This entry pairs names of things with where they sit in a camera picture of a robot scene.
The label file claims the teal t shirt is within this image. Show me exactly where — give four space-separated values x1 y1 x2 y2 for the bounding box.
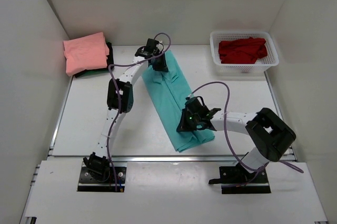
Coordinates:
142 50 215 152

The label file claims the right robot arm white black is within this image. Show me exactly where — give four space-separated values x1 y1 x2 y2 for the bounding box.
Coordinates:
176 96 296 182

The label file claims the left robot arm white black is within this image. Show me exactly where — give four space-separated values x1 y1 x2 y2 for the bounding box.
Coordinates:
83 38 168 183

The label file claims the black folded t shirt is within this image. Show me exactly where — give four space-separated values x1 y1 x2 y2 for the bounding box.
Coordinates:
74 42 114 78

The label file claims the green folded t shirt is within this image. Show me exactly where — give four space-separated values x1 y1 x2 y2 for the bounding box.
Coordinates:
77 69 108 76

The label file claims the pink folded t shirt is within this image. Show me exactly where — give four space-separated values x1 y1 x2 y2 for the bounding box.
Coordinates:
63 32 110 76

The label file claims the red t shirt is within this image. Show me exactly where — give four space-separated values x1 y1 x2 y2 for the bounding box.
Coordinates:
218 37 267 64

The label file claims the white plastic basket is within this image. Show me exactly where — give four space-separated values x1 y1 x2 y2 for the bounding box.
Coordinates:
210 30 279 74

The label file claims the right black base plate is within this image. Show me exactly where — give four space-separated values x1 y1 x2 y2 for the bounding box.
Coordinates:
209 164 271 195

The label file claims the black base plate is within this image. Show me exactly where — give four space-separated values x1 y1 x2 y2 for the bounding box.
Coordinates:
77 163 127 193
209 164 271 195

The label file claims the aluminium rail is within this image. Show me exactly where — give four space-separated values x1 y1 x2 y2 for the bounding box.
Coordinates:
47 155 295 163

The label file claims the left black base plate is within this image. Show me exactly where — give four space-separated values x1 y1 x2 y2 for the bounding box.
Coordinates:
77 163 127 193

